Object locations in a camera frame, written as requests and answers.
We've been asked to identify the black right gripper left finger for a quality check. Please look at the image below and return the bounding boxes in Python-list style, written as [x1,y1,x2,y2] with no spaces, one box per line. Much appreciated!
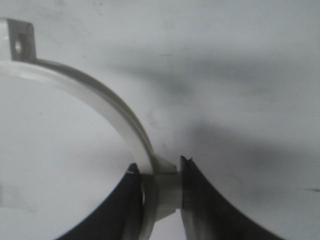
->
[59,163,144,240]

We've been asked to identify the white half pipe clamp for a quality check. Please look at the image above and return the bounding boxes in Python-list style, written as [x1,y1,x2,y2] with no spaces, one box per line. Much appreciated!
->
[0,18,182,240]

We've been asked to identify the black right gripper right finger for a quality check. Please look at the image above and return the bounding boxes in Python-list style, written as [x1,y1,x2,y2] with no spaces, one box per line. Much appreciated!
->
[180,156,281,240]

